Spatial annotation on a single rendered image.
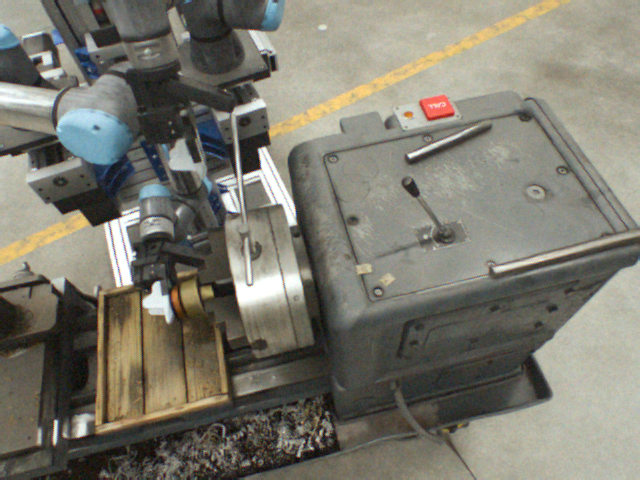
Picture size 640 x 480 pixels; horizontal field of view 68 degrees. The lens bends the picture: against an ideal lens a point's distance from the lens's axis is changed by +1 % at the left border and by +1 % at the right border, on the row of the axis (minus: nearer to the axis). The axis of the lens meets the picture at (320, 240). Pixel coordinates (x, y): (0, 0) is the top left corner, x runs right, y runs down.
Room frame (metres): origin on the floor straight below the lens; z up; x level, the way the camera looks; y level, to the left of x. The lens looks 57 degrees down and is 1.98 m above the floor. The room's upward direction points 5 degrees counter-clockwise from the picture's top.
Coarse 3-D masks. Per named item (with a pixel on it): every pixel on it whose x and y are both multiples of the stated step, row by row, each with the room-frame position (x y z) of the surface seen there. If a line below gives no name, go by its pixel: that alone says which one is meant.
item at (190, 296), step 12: (180, 288) 0.47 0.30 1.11; (192, 288) 0.46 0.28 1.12; (204, 288) 0.46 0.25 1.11; (216, 288) 0.49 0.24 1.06; (180, 300) 0.44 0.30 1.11; (192, 300) 0.44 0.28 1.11; (204, 300) 0.44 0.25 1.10; (180, 312) 0.42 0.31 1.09; (192, 312) 0.42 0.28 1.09; (204, 312) 0.42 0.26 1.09
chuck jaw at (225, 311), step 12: (216, 300) 0.44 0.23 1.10; (228, 300) 0.43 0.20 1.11; (216, 312) 0.41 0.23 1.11; (228, 312) 0.40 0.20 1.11; (240, 312) 0.40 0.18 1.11; (228, 324) 0.37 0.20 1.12; (240, 324) 0.37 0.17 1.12; (228, 336) 0.35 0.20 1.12; (240, 336) 0.35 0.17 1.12; (264, 348) 0.33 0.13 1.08
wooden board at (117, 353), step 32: (128, 288) 0.59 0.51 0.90; (128, 320) 0.51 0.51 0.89; (160, 320) 0.50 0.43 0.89; (192, 320) 0.49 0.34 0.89; (128, 352) 0.42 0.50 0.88; (160, 352) 0.42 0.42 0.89; (192, 352) 0.41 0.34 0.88; (224, 352) 0.40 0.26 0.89; (128, 384) 0.35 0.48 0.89; (160, 384) 0.34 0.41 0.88; (192, 384) 0.33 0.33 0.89; (224, 384) 0.32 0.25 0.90; (96, 416) 0.27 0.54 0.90; (128, 416) 0.27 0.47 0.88; (160, 416) 0.26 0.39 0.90
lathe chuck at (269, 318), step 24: (240, 216) 0.57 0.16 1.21; (264, 216) 0.55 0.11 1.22; (240, 240) 0.49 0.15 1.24; (264, 240) 0.49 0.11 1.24; (240, 264) 0.44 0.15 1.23; (264, 264) 0.44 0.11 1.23; (240, 288) 0.40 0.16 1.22; (264, 288) 0.40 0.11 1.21; (264, 312) 0.36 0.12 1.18; (288, 312) 0.36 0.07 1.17; (264, 336) 0.34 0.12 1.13; (288, 336) 0.34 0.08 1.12
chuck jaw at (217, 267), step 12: (216, 228) 0.56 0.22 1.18; (216, 240) 0.53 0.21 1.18; (204, 252) 0.53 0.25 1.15; (216, 252) 0.52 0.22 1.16; (204, 264) 0.52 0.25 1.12; (216, 264) 0.50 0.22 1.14; (228, 264) 0.50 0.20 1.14; (204, 276) 0.48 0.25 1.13; (216, 276) 0.48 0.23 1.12; (228, 276) 0.48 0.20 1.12
